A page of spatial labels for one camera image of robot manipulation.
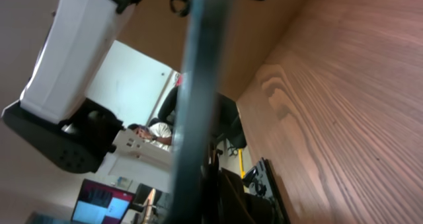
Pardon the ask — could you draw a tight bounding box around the Galaxy smartphone cyan screen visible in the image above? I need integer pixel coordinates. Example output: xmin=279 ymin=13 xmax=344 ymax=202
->
xmin=165 ymin=0 xmax=234 ymax=223

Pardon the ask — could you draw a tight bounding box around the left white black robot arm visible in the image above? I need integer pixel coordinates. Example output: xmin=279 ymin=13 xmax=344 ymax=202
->
xmin=1 ymin=0 xmax=141 ymax=174

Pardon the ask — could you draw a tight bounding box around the seated person in background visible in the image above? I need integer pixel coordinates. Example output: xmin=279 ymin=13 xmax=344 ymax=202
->
xmin=128 ymin=122 xmax=173 ymax=151

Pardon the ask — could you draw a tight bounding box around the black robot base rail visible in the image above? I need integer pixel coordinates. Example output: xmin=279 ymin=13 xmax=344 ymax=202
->
xmin=242 ymin=158 xmax=291 ymax=224

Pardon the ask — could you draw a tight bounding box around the laptop with lit screen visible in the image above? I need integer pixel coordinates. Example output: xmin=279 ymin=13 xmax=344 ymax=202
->
xmin=26 ymin=179 xmax=135 ymax=224

